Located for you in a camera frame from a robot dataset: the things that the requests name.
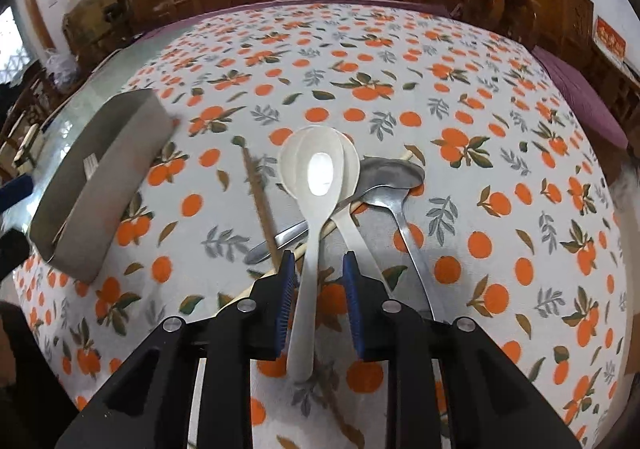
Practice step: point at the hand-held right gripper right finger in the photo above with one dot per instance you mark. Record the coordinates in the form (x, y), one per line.
(352, 309)

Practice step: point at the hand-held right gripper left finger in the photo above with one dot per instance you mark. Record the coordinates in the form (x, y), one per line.
(285, 304)

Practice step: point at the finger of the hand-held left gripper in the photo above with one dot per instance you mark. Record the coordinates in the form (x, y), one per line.
(15, 192)
(12, 254)

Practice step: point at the white plastic spoon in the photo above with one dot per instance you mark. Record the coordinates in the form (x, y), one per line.
(350, 164)
(306, 279)

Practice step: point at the metal fork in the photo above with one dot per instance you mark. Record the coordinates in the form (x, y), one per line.
(91, 166)

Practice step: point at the metal spoon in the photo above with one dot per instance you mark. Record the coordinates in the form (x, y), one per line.
(392, 173)
(415, 249)

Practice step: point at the light wooden chopstick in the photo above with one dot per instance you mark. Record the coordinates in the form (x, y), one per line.
(345, 210)

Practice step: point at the rectangular metal tray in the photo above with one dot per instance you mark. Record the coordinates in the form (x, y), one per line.
(115, 179)

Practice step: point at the low wooden chair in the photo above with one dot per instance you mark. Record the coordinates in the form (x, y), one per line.
(25, 129)

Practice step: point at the grey plastic bag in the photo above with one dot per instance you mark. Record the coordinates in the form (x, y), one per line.
(65, 68)

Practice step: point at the barred window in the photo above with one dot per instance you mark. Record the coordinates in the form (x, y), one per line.
(10, 44)

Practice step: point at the orange print tablecloth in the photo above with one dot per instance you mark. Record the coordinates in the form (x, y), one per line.
(475, 179)

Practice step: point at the large brown cardboard box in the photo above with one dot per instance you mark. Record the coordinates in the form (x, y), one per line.
(95, 24)

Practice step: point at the long purple sofa cushion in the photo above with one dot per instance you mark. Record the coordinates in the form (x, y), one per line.
(300, 3)

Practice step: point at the square purple seat cushion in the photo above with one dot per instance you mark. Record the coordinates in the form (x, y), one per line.
(585, 94)

